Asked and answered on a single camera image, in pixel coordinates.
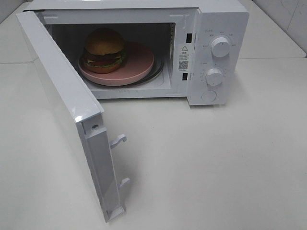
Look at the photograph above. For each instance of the pink round plate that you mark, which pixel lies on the pink round plate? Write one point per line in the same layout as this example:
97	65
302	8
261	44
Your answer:
136	50

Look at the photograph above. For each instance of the round white door button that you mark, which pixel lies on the round white door button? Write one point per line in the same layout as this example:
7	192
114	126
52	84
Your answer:
209	96

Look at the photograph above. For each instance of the white microwave door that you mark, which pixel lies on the white microwave door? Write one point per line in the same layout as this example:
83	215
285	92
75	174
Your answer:
78	114

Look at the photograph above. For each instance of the burger with sesame-free bun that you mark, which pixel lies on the burger with sesame-free bun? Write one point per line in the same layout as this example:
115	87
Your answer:
104	51

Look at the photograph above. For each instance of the glass microwave turntable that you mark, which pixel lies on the glass microwave turntable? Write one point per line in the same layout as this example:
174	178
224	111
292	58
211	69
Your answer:
158	69

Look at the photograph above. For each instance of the lower white timer knob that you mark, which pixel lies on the lower white timer knob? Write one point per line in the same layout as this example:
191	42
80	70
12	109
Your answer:
214	77

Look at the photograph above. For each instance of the white warning label sticker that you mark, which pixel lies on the white warning label sticker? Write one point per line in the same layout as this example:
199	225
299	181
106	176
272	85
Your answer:
183	57

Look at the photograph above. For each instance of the upper white power knob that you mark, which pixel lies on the upper white power knob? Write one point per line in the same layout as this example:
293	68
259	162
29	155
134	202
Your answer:
220	46

